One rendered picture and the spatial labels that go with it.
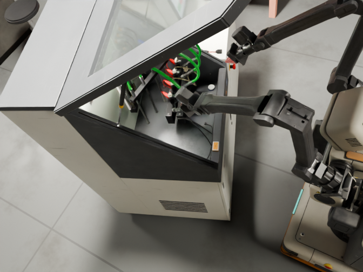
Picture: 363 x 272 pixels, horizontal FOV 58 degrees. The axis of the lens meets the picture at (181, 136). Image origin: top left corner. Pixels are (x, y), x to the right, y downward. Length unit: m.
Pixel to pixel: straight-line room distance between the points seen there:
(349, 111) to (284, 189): 1.40
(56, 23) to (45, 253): 1.85
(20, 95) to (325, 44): 2.74
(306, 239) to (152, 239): 1.10
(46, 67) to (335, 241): 1.84
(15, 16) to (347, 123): 3.11
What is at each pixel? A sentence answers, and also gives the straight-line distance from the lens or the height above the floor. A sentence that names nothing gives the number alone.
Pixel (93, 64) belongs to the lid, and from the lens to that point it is 1.30.
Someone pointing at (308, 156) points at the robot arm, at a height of 1.38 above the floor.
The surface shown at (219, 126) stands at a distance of 1.73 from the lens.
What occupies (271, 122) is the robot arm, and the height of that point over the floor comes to 1.60.
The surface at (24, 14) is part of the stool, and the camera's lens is 3.60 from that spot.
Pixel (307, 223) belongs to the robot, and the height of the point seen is 0.28.
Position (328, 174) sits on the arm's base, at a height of 1.24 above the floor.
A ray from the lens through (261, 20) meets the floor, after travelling 3.69.
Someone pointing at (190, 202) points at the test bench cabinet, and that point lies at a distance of 2.12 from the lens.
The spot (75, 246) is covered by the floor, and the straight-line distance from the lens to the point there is 2.81.
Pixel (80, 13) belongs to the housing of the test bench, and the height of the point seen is 1.50.
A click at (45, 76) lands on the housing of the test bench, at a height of 1.50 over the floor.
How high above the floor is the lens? 2.41
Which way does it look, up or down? 57 degrees down
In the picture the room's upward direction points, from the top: 21 degrees counter-clockwise
